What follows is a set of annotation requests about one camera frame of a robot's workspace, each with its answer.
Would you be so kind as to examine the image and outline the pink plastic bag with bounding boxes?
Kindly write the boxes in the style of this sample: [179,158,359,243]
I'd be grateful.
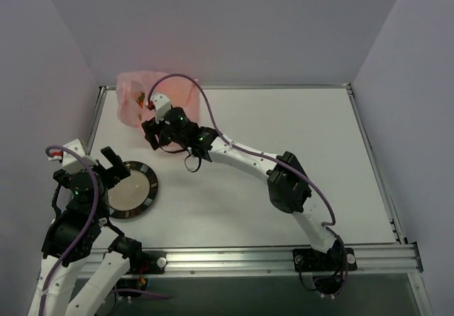
[116,71,201,153]

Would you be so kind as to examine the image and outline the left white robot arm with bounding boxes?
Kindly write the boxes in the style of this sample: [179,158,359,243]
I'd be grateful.
[28,139,146,315]

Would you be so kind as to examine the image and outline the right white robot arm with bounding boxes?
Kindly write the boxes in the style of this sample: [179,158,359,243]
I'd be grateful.
[141,107,343,268]

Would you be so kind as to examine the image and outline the fake berry sprig with leaves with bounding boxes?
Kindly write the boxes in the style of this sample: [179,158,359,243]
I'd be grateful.
[133,90,147,122]

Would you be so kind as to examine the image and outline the black rimmed ceramic plate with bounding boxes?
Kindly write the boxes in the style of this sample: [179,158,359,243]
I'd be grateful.
[108,160,159,219]

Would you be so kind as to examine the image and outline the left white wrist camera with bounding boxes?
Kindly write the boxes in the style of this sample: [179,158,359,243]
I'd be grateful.
[45,138,97,174]

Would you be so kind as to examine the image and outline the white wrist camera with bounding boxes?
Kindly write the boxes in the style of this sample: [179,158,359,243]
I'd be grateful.
[45,138,97,174]
[148,93,172,124]

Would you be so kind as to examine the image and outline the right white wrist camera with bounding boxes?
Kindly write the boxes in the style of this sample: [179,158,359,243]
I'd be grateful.
[148,93,172,124]

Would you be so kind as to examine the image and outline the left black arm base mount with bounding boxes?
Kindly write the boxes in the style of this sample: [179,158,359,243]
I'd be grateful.
[115,251,167,291]

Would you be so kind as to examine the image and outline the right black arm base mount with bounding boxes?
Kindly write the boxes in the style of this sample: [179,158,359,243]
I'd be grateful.
[292,248,358,299]

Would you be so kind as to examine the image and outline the aluminium table frame rail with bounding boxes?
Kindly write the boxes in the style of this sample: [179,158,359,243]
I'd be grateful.
[89,86,422,277]

